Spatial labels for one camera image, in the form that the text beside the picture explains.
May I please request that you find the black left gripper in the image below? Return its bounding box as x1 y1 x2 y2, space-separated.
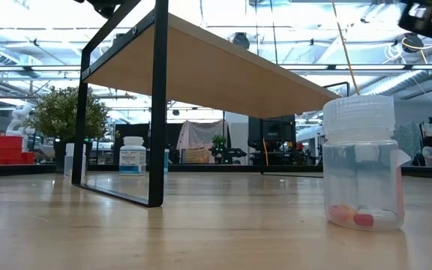
73 0 128 20

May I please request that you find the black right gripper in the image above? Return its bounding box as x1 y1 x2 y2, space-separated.
397 0 432 38

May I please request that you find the white medicine bottle blue band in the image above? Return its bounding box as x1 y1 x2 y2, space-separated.
118 136 148 176

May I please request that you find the clear bottle with red pills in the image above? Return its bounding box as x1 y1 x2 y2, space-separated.
322 94 412 232

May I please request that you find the clear plastic bottle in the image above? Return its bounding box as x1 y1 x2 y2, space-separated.
63 142 88 178

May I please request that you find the black round ceiling fixture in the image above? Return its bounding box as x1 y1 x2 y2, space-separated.
232 31 251 50
111 32 129 48

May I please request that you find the green potted plant dark pot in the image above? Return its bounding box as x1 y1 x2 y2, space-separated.
28 85 119 174

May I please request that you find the teal patterned curtain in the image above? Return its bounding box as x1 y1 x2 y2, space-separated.
394 121 424 167

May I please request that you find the white draped cloth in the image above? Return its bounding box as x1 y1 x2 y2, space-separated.
175 119 225 164

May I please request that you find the red plastic crate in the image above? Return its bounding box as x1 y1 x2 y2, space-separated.
0 135 36 166

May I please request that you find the small green background plant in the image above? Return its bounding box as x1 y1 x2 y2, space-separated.
211 133 228 149

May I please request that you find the black background machine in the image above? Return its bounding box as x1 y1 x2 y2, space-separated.
208 145 248 165

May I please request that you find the black ceiling cable reel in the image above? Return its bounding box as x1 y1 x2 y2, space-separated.
402 32 425 53

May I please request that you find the yellow extension cable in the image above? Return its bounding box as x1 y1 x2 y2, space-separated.
331 0 361 97

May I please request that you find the wooden shelf black metal frame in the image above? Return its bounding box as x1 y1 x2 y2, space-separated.
71 0 351 208

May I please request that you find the black aluminium table frame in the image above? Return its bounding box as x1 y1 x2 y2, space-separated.
0 163 432 180

